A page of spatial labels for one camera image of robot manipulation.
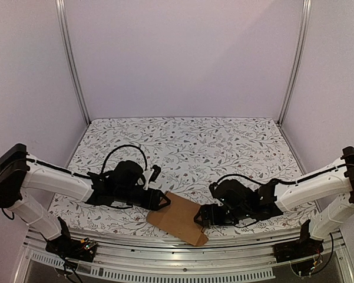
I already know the brown cardboard box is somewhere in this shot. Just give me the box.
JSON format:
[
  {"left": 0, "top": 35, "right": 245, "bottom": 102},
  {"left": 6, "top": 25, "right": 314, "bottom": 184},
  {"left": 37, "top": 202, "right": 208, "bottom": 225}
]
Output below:
[{"left": 147, "top": 192, "right": 209, "bottom": 246}]

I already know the front aluminium rail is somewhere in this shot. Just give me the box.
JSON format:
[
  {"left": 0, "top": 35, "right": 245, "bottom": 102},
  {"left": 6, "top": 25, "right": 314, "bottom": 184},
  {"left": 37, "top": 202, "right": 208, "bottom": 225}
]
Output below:
[{"left": 22, "top": 229, "right": 345, "bottom": 281}]

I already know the left aluminium frame post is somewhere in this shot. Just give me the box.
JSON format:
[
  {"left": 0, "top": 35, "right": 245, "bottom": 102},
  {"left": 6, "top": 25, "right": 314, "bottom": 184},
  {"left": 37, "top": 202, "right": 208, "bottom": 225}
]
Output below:
[{"left": 55, "top": 0, "right": 91, "bottom": 126}]

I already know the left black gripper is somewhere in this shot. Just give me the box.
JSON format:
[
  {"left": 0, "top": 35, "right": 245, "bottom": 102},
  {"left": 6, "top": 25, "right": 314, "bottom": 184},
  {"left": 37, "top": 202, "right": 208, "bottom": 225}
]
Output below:
[{"left": 115, "top": 186, "right": 171, "bottom": 211}]

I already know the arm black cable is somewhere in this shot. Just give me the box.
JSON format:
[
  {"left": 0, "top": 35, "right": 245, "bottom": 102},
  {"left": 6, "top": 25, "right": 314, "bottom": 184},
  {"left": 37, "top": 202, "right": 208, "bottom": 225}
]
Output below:
[
  {"left": 214, "top": 173, "right": 301, "bottom": 188},
  {"left": 101, "top": 144, "right": 148, "bottom": 175}
]

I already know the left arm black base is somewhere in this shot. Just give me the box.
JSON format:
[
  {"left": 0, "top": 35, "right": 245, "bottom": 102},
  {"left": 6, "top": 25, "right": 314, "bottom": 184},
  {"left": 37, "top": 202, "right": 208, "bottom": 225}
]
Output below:
[{"left": 45, "top": 235, "right": 98, "bottom": 262}]

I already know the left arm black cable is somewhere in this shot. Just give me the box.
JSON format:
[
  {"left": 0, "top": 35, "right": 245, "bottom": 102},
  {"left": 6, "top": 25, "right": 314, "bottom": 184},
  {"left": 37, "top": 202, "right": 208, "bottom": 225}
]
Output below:
[{"left": 101, "top": 144, "right": 148, "bottom": 175}]

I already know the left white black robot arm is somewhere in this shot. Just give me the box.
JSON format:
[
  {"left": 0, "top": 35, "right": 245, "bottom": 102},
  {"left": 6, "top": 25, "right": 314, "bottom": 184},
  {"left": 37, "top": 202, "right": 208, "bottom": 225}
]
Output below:
[{"left": 0, "top": 143, "right": 171, "bottom": 256}]

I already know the aluminium frame post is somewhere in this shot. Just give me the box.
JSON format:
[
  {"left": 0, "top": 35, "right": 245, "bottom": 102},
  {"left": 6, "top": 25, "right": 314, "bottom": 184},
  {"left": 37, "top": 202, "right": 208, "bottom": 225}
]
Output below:
[
  {"left": 55, "top": 0, "right": 91, "bottom": 126},
  {"left": 277, "top": 0, "right": 312, "bottom": 127}
]

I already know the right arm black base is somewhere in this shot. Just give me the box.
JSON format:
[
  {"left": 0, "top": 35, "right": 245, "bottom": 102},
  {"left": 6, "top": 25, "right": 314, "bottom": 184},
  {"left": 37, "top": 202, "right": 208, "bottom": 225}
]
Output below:
[{"left": 272, "top": 238, "right": 323, "bottom": 263}]

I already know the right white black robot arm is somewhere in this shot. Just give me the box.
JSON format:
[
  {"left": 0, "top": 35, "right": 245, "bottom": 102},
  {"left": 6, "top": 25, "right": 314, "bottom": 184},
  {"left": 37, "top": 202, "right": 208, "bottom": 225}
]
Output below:
[{"left": 194, "top": 146, "right": 354, "bottom": 257}]

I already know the right aluminium frame post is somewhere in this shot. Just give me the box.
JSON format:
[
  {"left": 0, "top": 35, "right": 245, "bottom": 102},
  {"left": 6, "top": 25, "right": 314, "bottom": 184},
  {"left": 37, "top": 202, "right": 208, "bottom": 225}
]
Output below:
[{"left": 277, "top": 0, "right": 312, "bottom": 127}]

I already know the floral patterned table mat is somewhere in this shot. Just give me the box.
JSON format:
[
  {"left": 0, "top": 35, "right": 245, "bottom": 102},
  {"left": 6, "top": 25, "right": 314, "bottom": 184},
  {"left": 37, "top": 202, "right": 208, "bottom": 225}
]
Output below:
[{"left": 49, "top": 117, "right": 317, "bottom": 238}]

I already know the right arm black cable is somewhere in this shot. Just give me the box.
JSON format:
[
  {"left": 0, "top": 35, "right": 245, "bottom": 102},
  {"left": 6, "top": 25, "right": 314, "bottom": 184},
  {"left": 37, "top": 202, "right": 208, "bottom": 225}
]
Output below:
[{"left": 214, "top": 173, "right": 301, "bottom": 188}]

